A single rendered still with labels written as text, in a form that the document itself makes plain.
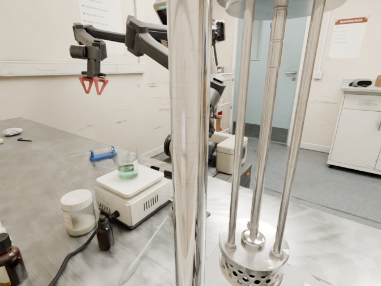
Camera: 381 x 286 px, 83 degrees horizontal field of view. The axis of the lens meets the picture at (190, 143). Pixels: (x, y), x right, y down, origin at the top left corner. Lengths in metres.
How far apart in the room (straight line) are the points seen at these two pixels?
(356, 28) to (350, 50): 0.23
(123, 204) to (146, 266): 0.13
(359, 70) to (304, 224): 2.83
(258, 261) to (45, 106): 1.93
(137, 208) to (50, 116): 1.64
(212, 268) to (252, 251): 0.20
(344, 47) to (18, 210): 3.25
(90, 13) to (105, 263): 2.05
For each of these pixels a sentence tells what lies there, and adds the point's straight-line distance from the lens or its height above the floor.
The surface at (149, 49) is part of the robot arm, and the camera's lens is 0.82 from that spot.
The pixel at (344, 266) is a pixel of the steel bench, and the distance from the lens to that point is 0.52.
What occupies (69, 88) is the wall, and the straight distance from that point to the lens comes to 2.10.
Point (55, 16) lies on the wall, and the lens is 2.13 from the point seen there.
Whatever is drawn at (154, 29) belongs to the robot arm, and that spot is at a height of 1.23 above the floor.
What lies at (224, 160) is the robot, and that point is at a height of 0.47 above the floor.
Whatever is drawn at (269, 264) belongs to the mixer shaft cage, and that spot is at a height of 0.92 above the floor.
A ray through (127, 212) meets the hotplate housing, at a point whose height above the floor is 0.80.
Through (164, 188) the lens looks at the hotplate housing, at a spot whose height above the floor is 0.80.
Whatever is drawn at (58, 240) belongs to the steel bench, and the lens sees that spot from 0.56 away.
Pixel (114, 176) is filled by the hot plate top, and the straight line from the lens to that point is 0.56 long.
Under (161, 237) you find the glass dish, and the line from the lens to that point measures 0.47.
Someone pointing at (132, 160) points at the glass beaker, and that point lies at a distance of 0.51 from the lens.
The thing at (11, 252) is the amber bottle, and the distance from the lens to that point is 0.47.
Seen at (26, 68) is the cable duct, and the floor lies 1.08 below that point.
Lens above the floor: 1.09
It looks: 19 degrees down
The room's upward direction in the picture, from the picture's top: straight up
